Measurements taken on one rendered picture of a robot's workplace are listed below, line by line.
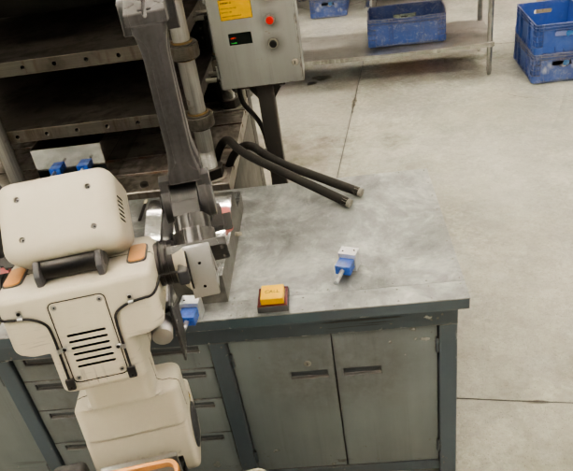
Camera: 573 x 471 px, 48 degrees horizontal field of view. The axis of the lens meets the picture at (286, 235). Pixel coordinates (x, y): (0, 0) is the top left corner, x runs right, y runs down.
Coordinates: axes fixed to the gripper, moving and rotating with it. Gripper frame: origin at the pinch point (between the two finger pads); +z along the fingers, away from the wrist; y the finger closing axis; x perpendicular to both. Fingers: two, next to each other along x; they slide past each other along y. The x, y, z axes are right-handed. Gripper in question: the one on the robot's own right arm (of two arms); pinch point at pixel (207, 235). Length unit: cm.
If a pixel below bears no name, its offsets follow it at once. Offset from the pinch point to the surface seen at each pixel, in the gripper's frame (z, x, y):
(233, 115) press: 78, -107, -14
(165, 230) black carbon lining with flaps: 20.1, -17.0, 13.3
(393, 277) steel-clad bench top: 14, 16, -46
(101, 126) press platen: 37, -77, 34
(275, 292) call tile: 10.3, 14.9, -14.2
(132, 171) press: 61, -73, 29
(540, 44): 188, -215, -238
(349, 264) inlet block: 12.2, 10.3, -35.2
